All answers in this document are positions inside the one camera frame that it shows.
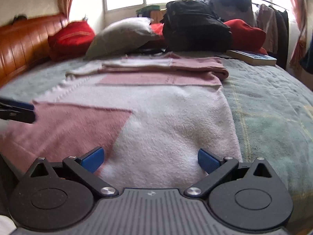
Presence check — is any pink and white knit sweater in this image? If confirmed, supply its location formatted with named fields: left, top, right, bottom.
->
left=1, top=53, right=242, bottom=189

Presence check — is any clothes rack with garments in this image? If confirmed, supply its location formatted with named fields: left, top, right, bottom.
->
left=199, top=0, right=290, bottom=69

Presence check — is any brown leather headboard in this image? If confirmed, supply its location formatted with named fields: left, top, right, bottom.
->
left=1, top=14, right=67, bottom=86

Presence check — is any green quilted bedspread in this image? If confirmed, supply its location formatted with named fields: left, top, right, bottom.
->
left=1, top=52, right=312, bottom=223

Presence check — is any red pillow by headboard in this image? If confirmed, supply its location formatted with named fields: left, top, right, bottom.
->
left=48, top=21, right=95, bottom=61

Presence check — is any book on bed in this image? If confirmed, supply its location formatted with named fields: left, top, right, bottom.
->
left=226, top=50, right=277, bottom=66

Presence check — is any red cushion behind backpack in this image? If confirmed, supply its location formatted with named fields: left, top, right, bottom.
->
left=144, top=19, right=267, bottom=55

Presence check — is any grey beige pillow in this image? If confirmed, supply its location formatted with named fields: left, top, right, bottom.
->
left=85, top=17, right=159, bottom=60

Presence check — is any black backpack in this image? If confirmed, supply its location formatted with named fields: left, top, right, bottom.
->
left=162, top=0, right=232, bottom=52

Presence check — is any orange patterned curtain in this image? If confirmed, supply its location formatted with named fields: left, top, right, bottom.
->
left=290, top=0, right=307, bottom=76

